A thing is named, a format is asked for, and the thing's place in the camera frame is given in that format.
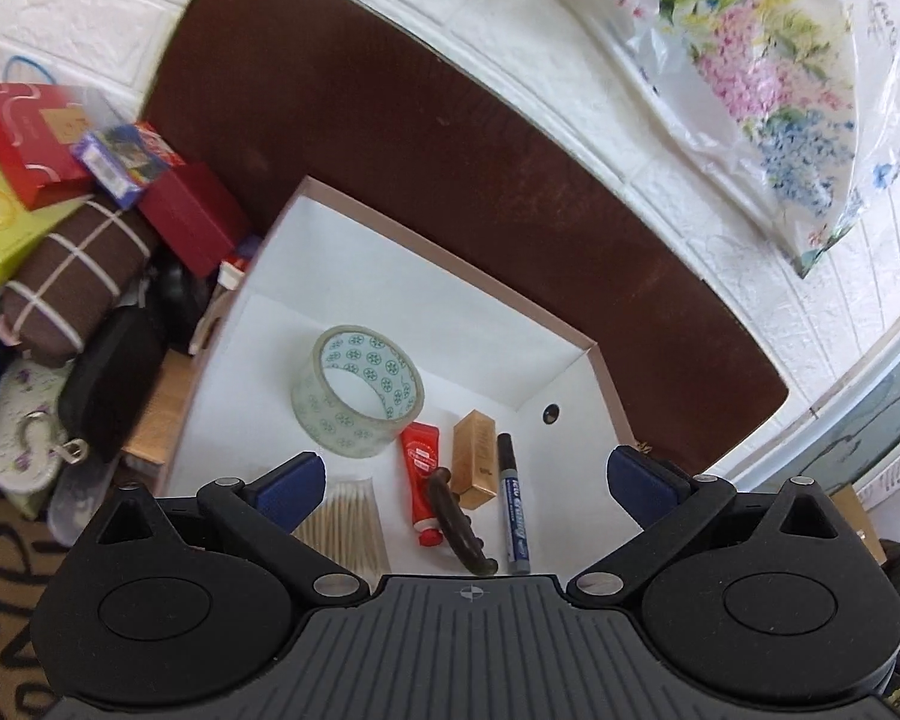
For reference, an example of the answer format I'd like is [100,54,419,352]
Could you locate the grey black marker pen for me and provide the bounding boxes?
[497,433,532,575]

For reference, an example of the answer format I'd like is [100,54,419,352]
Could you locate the pink cardboard box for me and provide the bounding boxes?
[162,181,637,577]

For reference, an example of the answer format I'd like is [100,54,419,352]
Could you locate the brown checked pouch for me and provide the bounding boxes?
[1,197,159,367]

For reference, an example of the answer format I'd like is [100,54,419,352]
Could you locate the red long flat box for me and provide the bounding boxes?
[0,83,94,211]

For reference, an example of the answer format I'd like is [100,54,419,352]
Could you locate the clear packing tape roll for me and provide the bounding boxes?
[290,325,425,458]

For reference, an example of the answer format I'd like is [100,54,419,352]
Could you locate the white floral round pouch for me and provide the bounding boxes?
[0,359,89,496]

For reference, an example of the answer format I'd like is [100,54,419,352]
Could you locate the yellow green flat box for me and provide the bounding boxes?
[0,171,89,288]

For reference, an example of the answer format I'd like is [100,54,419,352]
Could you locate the brown wooden comb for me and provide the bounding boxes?
[425,466,499,577]

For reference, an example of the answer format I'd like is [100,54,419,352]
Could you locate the cotton swab pack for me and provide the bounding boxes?
[292,478,390,590]

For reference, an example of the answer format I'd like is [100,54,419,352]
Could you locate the blue playing card box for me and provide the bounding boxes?
[71,122,185,210]

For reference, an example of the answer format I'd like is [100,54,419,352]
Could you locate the red tube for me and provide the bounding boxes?
[400,422,443,548]

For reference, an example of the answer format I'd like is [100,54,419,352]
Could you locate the dark red small box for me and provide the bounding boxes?
[136,163,251,278]

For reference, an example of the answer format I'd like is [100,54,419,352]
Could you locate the floral plastic bag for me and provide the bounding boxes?
[560,0,900,273]

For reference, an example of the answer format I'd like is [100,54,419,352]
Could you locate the black pouch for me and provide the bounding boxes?
[58,305,167,461]

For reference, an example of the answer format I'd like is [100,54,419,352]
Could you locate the small gold brown box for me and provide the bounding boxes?
[450,411,499,511]

